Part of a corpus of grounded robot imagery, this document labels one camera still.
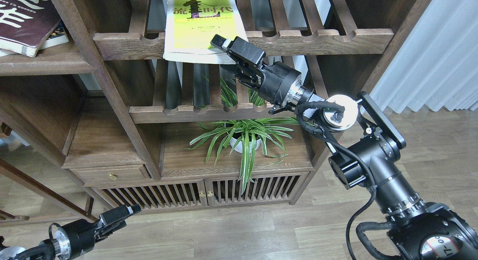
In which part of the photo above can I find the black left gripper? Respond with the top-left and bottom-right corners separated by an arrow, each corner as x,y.
52,204 -> 142,260

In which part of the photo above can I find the white plant pot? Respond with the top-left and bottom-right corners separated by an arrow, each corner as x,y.
229,136 -> 262,154

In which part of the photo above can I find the dark wooden bookshelf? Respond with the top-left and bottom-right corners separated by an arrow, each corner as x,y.
1,0 -> 432,212

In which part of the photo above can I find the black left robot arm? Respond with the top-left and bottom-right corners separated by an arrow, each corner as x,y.
0,204 -> 142,260

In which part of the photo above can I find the green spider plant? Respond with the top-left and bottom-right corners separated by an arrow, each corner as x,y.
185,58 -> 322,195

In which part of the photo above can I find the yellow green paperback book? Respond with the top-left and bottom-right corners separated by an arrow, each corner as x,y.
163,0 -> 246,64

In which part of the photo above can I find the white green illustrated book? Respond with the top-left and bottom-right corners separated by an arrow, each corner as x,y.
0,21 -> 69,57

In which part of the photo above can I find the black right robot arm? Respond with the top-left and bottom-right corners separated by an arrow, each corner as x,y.
211,35 -> 478,260

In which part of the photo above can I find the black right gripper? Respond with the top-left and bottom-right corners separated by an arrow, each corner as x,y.
210,35 -> 301,106

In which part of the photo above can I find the brass drawer knob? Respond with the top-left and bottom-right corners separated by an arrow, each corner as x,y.
109,173 -> 118,181

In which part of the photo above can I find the white pleated curtain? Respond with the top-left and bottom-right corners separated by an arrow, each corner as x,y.
370,0 -> 478,113

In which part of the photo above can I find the dark maroon thick book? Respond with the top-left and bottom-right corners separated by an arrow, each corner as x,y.
0,0 -> 61,57

